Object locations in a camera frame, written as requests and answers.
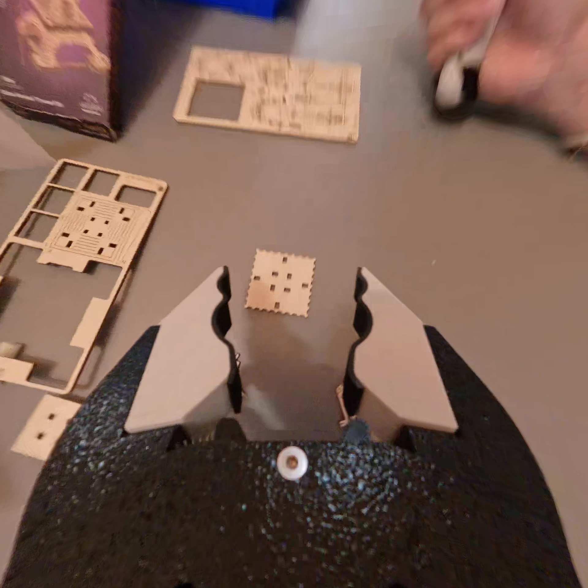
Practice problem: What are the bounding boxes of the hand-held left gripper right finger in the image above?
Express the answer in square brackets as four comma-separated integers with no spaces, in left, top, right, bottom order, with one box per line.
[342,266,459,445]

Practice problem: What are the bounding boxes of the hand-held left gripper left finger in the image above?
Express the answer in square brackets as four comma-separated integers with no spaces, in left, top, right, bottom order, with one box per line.
[124,266,244,445]

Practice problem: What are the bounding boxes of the scalloped wooden square plate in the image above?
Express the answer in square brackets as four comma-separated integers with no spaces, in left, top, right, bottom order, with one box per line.
[244,249,318,319]

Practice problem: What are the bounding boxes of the purple tower model box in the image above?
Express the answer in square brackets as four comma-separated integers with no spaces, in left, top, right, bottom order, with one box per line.
[0,0,123,141]

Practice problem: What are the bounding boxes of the grey desk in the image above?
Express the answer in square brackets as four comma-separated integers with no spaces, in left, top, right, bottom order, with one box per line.
[0,0,588,511]

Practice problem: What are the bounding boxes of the person's right hand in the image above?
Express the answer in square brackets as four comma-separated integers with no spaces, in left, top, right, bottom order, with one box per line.
[420,0,588,141]

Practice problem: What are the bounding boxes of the wooden plate with four holes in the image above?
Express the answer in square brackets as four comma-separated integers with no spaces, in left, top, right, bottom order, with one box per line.
[10,394,82,461]

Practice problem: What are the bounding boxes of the wooden sheet with tower parts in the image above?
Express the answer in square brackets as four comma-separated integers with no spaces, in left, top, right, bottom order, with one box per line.
[173,45,362,145]

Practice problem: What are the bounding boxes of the blue plastic bin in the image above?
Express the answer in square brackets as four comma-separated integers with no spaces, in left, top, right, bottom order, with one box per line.
[172,0,300,20]

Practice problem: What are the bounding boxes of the wooden sheet frame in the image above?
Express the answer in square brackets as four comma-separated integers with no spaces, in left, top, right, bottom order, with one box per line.
[0,158,169,397]

